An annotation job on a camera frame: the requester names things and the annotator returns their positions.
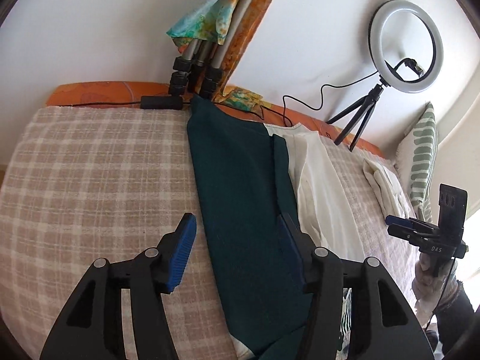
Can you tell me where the green white tree print t-shirt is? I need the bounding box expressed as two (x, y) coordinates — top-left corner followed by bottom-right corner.
(185, 95), (367, 360)

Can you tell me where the dark fuzzy sleeve forearm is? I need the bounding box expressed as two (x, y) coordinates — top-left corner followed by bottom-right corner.
(433, 280), (475, 356)

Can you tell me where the white knitted glove hand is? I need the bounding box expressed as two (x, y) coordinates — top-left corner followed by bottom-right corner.
(412, 253), (457, 314)

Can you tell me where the folded white garment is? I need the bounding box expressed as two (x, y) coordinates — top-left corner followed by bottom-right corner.
(362, 158), (411, 219)

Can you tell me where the green white striped pillow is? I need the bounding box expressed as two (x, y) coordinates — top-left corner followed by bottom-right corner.
(395, 102), (439, 223)

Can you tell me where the small black tripod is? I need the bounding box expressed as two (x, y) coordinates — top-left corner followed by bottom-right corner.
(326, 77), (388, 152)

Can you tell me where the pink white plaid bed blanket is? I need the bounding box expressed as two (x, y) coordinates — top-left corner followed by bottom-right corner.
(1, 106), (417, 359)

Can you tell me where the orange patterned cloth strip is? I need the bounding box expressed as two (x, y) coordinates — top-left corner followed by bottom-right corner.
(210, 0), (272, 100)

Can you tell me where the black power adapter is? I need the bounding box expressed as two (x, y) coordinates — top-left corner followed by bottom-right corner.
(140, 95), (184, 111)

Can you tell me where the orange bed sheet edge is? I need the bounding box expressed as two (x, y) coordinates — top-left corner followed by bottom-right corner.
(45, 80), (387, 159)

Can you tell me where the silver folded tripod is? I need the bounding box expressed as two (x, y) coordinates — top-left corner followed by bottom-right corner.
(167, 0), (264, 100)

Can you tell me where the colourful scarf on tripod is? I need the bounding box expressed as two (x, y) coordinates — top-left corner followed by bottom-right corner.
(167, 0), (239, 51)

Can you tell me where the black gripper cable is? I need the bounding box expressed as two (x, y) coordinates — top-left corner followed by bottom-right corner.
(423, 257), (457, 331)

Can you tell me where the black ring light cable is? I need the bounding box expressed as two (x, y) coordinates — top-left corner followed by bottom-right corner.
(209, 68), (380, 129)

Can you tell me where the white ring light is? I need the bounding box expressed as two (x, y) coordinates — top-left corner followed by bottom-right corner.
(368, 0), (443, 94)

